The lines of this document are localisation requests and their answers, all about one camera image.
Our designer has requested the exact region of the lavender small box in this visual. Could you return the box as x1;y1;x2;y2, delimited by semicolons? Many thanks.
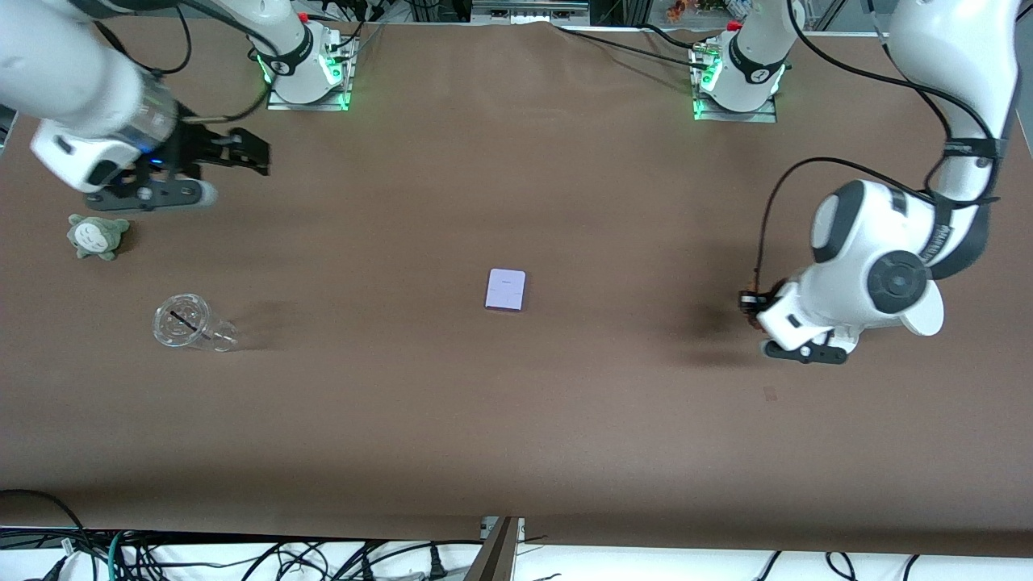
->
484;269;527;313

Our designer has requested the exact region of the grey green plush toy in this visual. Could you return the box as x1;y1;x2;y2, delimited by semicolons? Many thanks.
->
67;213;131;261

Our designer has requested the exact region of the clear plastic cup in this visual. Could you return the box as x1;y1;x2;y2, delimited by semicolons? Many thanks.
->
152;293;240;353

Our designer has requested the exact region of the white round desk lamp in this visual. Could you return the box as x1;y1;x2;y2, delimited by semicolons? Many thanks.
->
897;279;945;338

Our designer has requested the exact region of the brown table cover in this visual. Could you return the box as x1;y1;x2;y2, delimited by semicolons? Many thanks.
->
0;16;1033;558

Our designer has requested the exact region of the aluminium table leg beam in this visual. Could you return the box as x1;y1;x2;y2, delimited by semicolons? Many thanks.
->
463;516;527;581

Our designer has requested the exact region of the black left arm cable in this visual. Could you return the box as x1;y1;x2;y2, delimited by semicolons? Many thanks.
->
754;0;1006;296

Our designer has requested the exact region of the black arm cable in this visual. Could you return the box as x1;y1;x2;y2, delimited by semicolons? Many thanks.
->
754;0;1006;296
87;0;280;127

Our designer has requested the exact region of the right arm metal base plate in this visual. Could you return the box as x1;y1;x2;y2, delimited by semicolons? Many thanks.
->
266;31;358;113

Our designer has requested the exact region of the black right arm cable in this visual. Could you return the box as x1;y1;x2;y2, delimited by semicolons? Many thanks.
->
87;0;280;127

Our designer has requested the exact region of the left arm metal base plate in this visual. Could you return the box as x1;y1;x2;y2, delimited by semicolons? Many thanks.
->
692;42;778;124

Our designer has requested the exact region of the black cable on table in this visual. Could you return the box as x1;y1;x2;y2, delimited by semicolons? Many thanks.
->
555;23;713;72

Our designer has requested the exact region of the metal rail behind table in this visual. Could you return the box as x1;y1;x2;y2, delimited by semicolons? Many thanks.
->
471;0;591;24

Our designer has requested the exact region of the black curved floor cable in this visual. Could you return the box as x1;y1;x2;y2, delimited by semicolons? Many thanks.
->
0;487;91;581

